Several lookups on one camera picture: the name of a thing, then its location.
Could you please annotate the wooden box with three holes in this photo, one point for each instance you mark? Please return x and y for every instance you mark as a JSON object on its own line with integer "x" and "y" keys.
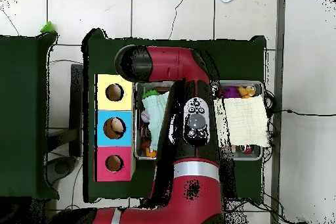
{"x": 115, "y": 105}

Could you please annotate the small bright green object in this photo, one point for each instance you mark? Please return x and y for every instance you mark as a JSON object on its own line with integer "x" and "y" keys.
{"x": 48, "y": 27}

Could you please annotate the light blue muslin cloth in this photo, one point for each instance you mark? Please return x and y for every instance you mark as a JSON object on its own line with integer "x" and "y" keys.
{"x": 155, "y": 113}

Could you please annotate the orange toy block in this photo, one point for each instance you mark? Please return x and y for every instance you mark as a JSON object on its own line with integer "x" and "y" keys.
{"x": 151, "y": 153}

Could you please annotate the cream muslin cloth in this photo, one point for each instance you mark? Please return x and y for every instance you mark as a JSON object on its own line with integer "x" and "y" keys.
{"x": 244, "y": 121}

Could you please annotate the green covered side table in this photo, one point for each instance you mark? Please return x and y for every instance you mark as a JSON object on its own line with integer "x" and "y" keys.
{"x": 21, "y": 116}

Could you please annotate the white baseball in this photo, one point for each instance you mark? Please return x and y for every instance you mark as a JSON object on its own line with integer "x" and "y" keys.
{"x": 145, "y": 116}

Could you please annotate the dark grey floor pedal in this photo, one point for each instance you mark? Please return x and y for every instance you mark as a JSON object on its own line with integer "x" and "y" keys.
{"x": 61, "y": 167}

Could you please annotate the orange yellow plush toy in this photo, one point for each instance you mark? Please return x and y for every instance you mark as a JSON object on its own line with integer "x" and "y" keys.
{"x": 245, "y": 91}

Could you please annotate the green spiky ball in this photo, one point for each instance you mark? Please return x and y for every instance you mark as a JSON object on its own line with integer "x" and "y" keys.
{"x": 151, "y": 94}

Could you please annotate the purple knobbly ball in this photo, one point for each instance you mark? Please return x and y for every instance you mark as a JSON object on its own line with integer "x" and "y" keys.
{"x": 231, "y": 92}

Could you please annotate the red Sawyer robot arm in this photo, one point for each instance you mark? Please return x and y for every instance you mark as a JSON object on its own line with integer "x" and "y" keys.
{"x": 194, "y": 195}

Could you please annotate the brown toy football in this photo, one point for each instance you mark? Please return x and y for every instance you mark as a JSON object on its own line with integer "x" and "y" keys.
{"x": 145, "y": 144}

